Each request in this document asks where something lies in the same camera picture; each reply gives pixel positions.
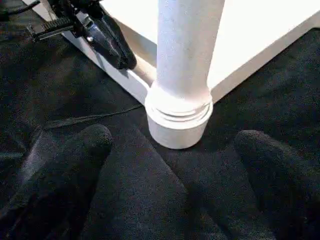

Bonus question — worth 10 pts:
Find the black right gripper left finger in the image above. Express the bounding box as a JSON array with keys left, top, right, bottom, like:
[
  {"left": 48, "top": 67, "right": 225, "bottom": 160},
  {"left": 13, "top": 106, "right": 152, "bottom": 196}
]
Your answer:
[{"left": 0, "top": 124, "right": 114, "bottom": 240}]

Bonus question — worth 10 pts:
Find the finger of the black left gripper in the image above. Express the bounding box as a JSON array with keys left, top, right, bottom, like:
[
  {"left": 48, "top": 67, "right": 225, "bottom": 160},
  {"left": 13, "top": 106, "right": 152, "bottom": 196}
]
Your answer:
[
  {"left": 86, "top": 21, "right": 124, "bottom": 70},
  {"left": 99, "top": 15, "right": 138, "bottom": 70}
]

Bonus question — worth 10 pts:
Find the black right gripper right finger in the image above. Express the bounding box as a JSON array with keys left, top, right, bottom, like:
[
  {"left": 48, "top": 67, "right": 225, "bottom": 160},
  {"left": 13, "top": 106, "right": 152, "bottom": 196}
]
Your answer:
[{"left": 234, "top": 129, "right": 320, "bottom": 240}]

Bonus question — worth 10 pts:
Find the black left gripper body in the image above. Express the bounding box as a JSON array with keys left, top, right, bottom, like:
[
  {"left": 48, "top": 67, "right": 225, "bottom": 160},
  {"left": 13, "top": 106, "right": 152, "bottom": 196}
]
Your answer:
[{"left": 26, "top": 0, "right": 104, "bottom": 41}]

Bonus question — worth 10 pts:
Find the white plastic table leg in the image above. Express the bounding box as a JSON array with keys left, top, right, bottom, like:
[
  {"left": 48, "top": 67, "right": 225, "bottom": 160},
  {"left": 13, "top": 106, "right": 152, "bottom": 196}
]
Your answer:
[{"left": 144, "top": 0, "right": 226, "bottom": 123}]

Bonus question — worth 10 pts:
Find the black mat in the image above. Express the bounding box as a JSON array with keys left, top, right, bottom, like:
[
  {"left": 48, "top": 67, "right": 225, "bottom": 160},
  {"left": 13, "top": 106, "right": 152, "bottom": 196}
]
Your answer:
[{"left": 0, "top": 0, "right": 320, "bottom": 240}]

